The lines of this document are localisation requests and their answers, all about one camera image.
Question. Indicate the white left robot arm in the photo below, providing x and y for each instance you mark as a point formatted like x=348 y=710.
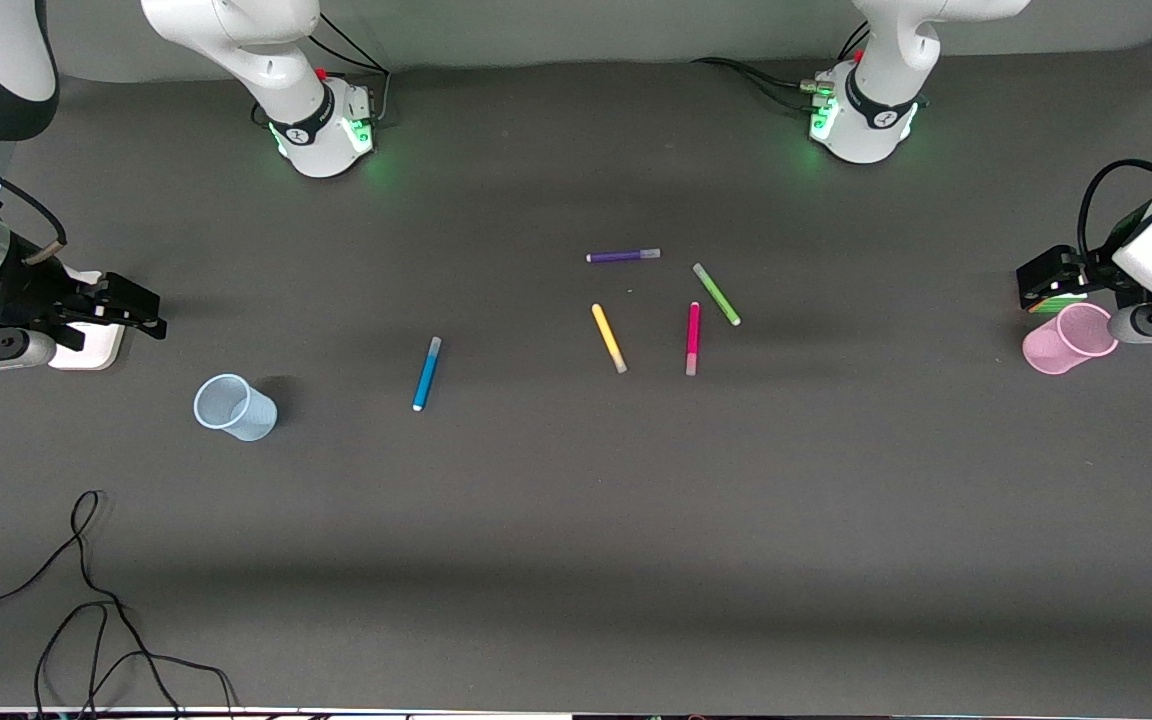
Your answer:
x=871 y=130

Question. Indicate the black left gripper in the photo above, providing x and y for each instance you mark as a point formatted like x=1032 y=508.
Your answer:
x=1086 y=269

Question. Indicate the blue marker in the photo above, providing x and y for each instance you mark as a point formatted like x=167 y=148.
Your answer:
x=426 y=375

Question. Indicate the translucent blue plastic cup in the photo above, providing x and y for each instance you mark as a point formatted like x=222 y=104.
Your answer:
x=236 y=410

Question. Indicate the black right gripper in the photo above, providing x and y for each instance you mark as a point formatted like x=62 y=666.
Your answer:
x=28 y=293

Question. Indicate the pink marker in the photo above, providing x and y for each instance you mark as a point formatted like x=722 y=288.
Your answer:
x=693 y=335

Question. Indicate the purple marker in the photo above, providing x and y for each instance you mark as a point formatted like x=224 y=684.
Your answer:
x=621 y=256

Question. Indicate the yellow marker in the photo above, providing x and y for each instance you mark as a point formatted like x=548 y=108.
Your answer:
x=608 y=338

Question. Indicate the translucent pink plastic cup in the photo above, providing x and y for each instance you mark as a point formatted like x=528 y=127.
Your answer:
x=1066 y=342

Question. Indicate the colourful puzzle cube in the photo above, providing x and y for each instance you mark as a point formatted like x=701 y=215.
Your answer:
x=1061 y=303

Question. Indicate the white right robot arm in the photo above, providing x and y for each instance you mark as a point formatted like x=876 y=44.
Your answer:
x=316 y=140

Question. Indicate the green marker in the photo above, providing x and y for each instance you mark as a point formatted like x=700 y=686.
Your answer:
x=717 y=295

